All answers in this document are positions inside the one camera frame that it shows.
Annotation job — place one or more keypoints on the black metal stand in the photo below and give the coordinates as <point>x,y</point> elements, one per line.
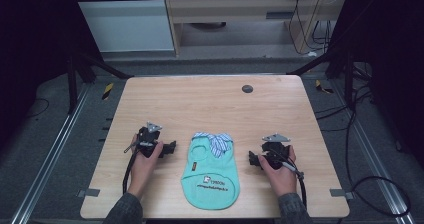
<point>348,80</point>
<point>71,84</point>

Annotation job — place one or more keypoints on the person's right hand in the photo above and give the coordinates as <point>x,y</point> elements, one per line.
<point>283,180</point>

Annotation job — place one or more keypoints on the grey metal table bracket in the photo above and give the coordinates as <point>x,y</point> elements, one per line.
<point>88,193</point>
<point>340,193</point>

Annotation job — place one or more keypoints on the aluminium floor rail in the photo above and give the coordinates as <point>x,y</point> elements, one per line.
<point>376,164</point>
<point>50,157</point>

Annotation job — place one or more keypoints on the teal pet shirt striped collar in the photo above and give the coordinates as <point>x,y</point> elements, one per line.
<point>210,174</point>

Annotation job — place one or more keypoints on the light wooden desk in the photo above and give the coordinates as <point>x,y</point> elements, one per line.
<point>233,9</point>

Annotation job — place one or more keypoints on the grey round table grommet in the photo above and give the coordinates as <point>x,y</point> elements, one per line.
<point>247,89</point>

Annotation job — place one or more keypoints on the person's left hand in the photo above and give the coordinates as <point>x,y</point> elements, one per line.
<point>141,170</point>

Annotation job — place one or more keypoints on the white cabinet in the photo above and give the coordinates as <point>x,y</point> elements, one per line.
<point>126,24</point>

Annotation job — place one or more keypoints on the yellow black striped tape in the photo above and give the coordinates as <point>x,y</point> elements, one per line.
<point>107,91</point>
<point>321,86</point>

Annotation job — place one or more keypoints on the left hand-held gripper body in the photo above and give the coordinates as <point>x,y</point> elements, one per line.
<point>148,137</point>

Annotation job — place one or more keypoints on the dark curtain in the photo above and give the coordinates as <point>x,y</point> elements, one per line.
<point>33,50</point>
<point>393,67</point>

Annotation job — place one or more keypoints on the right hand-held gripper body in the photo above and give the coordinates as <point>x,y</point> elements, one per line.
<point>275,150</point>

